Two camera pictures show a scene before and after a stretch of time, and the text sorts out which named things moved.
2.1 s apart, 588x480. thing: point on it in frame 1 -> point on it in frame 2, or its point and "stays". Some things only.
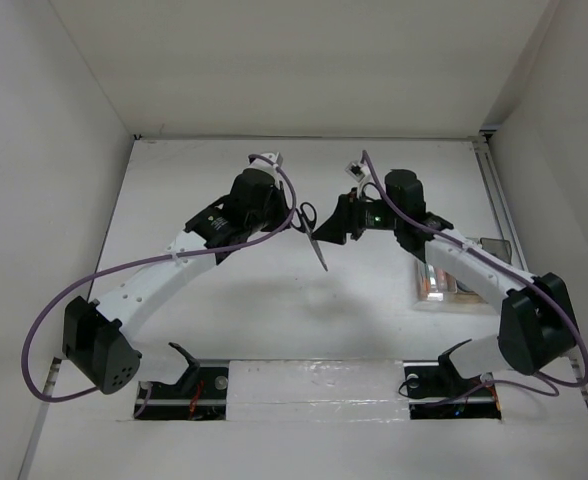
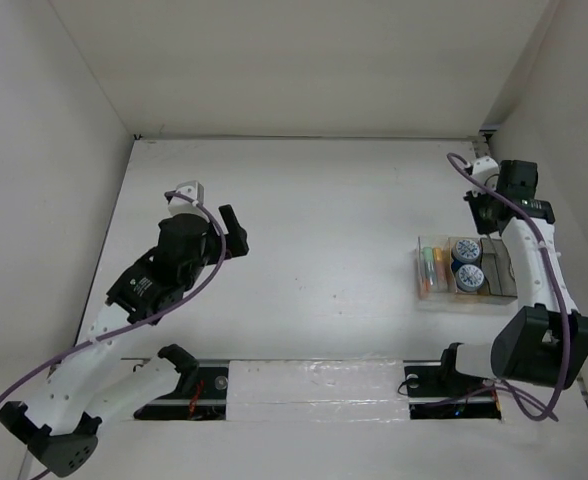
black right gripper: (346, 219) -> (482, 227)
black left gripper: (284, 214) -> (235, 231)
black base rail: (432, 394) stays
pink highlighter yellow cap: (441, 280) stays
